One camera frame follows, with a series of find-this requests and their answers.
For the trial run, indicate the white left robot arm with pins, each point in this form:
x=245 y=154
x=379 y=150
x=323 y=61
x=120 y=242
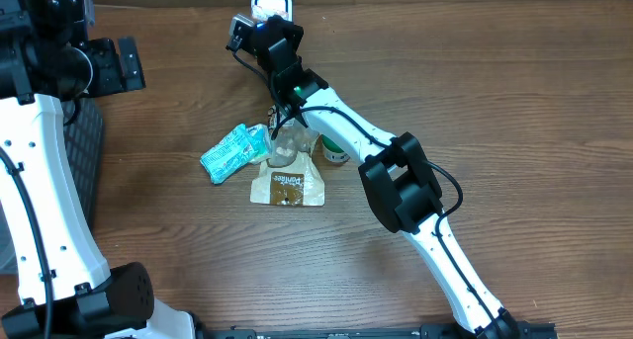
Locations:
x=66 y=286

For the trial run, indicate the orange tissue pack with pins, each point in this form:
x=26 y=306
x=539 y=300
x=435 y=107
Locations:
x=260 y=13

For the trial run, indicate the grey plastic mesh basket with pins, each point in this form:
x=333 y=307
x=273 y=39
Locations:
x=84 y=145

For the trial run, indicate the green lid seasoning jar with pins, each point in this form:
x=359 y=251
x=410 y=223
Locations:
x=333 y=152

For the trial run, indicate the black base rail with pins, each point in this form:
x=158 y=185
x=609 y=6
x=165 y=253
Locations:
x=425 y=331

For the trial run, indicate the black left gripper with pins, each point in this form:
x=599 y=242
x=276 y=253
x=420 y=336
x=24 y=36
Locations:
x=131 y=62

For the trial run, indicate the white barcode scanner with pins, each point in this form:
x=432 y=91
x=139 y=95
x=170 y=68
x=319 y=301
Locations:
x=284 y=7

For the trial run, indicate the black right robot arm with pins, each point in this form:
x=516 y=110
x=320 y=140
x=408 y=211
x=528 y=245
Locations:
x=399 y=182

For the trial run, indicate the teal white tissue pack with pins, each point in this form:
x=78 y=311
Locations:
x=261 y=143

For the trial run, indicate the brown white snack pouch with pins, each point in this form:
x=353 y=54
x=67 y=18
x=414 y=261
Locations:
x=287 y=175

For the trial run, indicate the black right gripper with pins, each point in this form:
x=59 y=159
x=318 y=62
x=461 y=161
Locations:
x=295 y=34

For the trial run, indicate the light green wet wipes pack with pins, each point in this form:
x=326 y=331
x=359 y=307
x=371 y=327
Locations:
x=234 y=151

